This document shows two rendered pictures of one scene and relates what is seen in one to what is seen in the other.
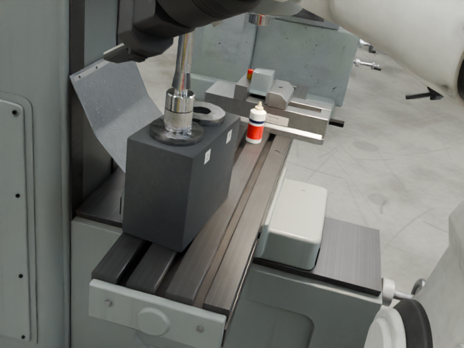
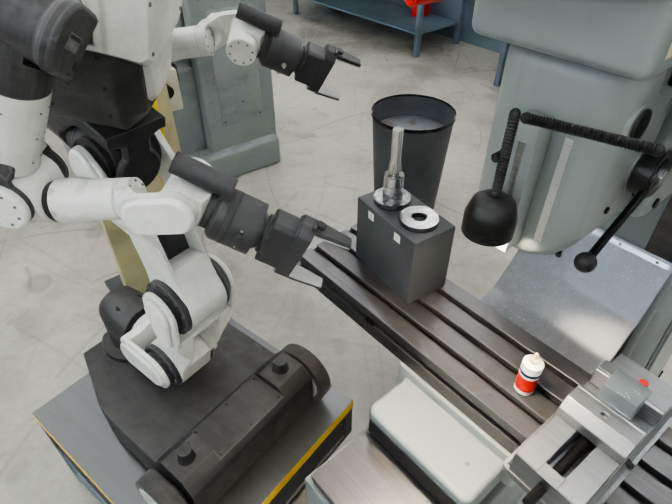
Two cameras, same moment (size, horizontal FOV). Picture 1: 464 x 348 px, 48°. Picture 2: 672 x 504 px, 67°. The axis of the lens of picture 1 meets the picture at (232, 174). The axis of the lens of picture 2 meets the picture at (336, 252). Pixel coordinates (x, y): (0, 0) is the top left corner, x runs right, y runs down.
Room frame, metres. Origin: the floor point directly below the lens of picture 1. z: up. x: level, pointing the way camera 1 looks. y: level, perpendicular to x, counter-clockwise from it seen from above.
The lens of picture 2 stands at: (1.36, -0.76, 1.84)
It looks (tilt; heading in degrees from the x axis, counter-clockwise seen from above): 40 degrees down; 131
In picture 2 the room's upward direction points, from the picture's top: straight up
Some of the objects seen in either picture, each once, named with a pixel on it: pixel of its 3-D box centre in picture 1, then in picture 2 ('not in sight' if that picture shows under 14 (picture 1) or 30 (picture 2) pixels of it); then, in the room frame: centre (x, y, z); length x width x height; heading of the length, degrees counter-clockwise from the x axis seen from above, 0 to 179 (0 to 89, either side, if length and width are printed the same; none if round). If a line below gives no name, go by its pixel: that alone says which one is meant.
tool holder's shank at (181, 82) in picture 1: (184, 58); (396, 152); (0.80, 0.10, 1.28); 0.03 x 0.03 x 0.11
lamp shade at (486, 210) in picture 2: not in sight; (491, 212); (1.15, -0.19, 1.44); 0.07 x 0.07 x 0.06
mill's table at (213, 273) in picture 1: (239, 158); (509, 381); (1.21, -0.01, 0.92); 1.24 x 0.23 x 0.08; 171
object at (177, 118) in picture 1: (178, 112); (393, 187); (0.80, 0.10, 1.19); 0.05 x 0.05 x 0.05
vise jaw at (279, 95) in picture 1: (280, 94); (599, 422); (1.39, -0.10, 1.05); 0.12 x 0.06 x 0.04; 169
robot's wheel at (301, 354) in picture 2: not in sight; (302, 372); (0.62, -0.06, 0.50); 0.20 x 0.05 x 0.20; 2
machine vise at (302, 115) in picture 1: (268, 103); (600, 425); (1.39, -0.07, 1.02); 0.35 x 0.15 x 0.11; 79
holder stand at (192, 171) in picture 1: (184, 168); (401, 239); (0.85, 0.09, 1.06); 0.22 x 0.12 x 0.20; 163
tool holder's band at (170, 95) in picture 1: (180, 94); (394, 175); (0.80, 0.10, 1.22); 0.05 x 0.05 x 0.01
